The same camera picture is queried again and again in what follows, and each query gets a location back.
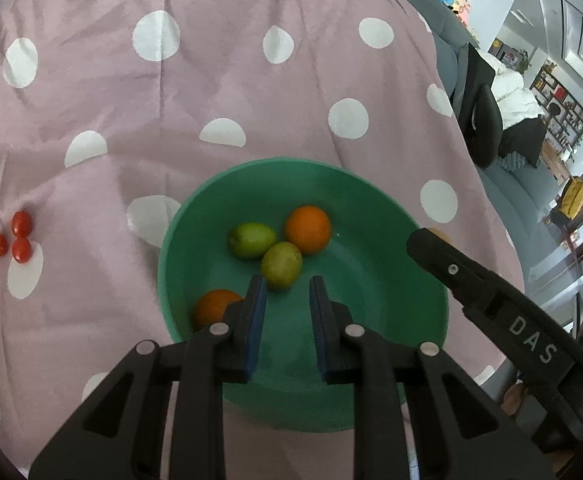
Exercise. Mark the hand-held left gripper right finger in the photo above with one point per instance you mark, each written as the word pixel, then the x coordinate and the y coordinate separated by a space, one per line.
pixel 319 330

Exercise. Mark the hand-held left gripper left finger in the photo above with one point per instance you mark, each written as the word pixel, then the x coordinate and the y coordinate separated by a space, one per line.
pixel 255 330

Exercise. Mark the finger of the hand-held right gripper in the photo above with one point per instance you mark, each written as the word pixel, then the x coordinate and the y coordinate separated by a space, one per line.
pixel 436 255

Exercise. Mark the large orange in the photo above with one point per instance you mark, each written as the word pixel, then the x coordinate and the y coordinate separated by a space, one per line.
pixel 214 307

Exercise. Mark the green plastic bowl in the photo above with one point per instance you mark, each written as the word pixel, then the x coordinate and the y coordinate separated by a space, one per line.
pixel 371 285

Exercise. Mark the small green mango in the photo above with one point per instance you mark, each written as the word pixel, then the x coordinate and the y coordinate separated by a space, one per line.
pixel 251 240

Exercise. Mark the small orange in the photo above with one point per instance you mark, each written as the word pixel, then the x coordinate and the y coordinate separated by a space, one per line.
pixel 308 229

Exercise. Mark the person's right hand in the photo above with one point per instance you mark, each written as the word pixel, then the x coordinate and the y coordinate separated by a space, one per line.
pixel 515 399

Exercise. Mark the grey patterned cushion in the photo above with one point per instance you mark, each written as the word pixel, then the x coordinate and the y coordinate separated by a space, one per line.
pixel 514 161

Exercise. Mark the black cushion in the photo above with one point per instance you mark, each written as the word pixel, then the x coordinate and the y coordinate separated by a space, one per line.
pixel 526 142

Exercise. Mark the yellow chair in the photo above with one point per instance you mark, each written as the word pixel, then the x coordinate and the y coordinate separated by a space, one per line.
pixel 574 197

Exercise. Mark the white bedding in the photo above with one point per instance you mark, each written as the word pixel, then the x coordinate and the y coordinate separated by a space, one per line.
pixel 514 90

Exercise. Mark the dark display shelf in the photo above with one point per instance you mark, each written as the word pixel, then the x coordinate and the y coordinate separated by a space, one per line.
pixel 564 105

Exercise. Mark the pink polka-dot blanket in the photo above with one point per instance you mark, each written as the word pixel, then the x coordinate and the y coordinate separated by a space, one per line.
pixel 121 110

